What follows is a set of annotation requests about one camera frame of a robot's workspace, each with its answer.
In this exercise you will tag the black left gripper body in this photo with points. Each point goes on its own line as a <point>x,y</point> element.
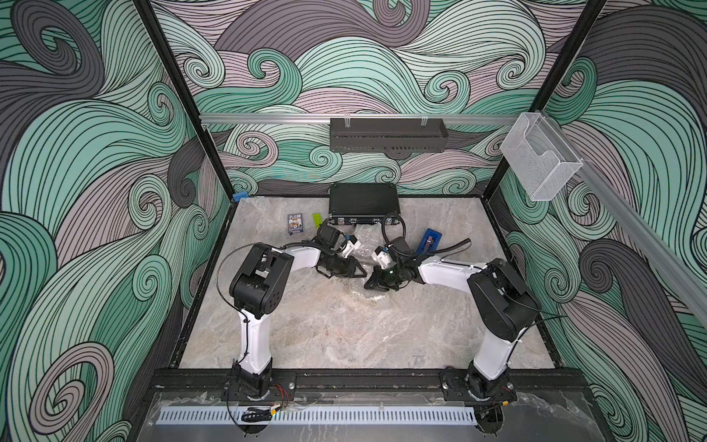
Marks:
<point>339,267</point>

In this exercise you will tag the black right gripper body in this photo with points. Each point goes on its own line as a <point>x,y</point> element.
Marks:
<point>388,278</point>

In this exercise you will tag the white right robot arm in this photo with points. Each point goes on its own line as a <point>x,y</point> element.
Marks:
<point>503,299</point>

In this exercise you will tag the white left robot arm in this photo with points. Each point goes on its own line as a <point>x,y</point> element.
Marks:
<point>257,289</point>

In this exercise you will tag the green toy brick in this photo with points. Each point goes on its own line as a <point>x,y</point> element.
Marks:
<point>317,219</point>

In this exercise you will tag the blue tape dispenser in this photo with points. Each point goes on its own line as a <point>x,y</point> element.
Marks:
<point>430,241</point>

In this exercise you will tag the black hard case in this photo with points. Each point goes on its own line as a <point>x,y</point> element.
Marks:
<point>362,203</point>

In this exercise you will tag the blue playing cards box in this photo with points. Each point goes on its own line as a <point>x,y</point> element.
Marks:
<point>295,224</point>

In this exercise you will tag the blue toy brick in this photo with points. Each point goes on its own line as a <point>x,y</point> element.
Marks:
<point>237,197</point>

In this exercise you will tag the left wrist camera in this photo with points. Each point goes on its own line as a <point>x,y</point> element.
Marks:
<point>351,244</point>

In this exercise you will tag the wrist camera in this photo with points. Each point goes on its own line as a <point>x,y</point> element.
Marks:
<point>351,244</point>
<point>382,258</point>

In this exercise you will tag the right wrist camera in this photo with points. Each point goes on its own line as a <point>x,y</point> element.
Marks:
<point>382,258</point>

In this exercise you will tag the black wall shelf tray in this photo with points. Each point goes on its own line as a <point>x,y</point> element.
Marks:
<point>396,136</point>

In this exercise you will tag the white slotted cable duct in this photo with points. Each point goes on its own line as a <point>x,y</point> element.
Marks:
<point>322,415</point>

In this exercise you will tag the clear acrylic wall holder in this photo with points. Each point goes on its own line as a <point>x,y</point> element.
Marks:
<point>541,156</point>

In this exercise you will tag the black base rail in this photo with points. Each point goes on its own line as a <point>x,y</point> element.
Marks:
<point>454,384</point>

